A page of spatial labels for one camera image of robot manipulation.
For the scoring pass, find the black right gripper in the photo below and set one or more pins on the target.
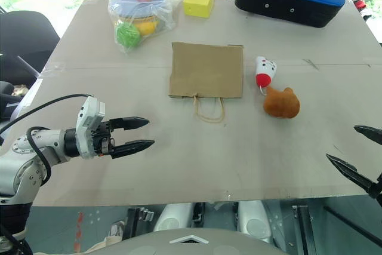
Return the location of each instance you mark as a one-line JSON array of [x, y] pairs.
[[379, 187]]

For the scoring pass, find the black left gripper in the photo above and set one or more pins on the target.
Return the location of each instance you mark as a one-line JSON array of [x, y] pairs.
[[103, 141]]

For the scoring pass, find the brown plush toy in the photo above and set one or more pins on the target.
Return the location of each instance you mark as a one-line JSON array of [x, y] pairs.
[[282, 104]]

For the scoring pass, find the brown paper bag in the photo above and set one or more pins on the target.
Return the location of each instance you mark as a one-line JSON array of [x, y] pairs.
[[206, 70]]

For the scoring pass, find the blurry red object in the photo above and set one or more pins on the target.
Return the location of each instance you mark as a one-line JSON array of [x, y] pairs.
[[265, 68]]

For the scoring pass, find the clear plastic bag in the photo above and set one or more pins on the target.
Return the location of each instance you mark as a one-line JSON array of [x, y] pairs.
[[167, 7]]

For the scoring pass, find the white rounded robot leg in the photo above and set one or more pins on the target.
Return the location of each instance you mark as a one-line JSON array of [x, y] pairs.
[[255, 222], [171, 217]]

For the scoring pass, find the black metal stand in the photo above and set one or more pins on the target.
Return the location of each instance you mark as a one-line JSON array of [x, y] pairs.
[[306, 231]]

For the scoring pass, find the green plush toy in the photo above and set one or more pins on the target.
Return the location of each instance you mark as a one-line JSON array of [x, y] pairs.
[[127, 34]]

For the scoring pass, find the yellow plush toy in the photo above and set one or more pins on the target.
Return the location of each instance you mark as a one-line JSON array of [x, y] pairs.
[[147, 26]]

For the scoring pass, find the silver robot torso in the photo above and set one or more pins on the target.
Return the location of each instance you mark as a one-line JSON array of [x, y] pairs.
[[185, 243]]

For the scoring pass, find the blue round plush toy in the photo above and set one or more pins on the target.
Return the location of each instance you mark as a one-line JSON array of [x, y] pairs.
[[149, 5]]

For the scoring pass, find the black office chair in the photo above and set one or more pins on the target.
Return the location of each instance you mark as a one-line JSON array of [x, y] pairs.
[[24, 43]]

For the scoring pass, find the yellow cheese cube toy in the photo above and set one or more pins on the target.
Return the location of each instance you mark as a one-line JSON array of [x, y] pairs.
[[197, 2]]

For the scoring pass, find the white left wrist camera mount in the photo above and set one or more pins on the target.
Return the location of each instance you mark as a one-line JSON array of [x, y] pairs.
[[89, 114]]

